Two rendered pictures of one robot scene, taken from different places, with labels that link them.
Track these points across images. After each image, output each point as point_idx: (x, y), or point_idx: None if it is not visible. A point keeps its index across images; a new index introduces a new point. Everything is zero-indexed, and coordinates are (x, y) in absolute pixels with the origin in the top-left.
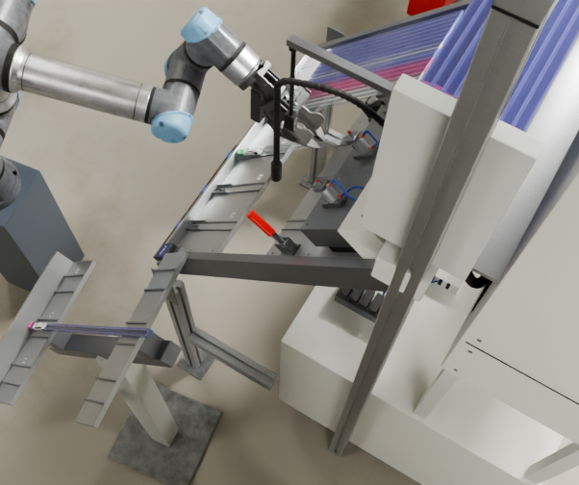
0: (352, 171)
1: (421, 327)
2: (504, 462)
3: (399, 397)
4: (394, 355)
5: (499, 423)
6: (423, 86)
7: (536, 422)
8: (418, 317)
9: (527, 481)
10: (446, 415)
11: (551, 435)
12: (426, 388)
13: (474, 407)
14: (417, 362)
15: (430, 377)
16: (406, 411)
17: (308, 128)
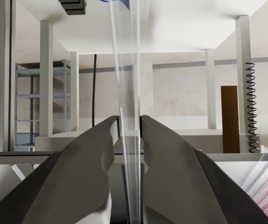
0: None
1: (91, 5)
2: (67, 47)
3: (37, 13)
4: (55, 0)
5: (80, 43)
6: None
7: (94, 49)
8: (96, 0)
9: (70, 52)
10: (59, 30)
11: (95, 52)
12: (59, 20)
13: (76, 36)
14: None
15: (67, 19)
16: (36, 18)
17: (144, 150)
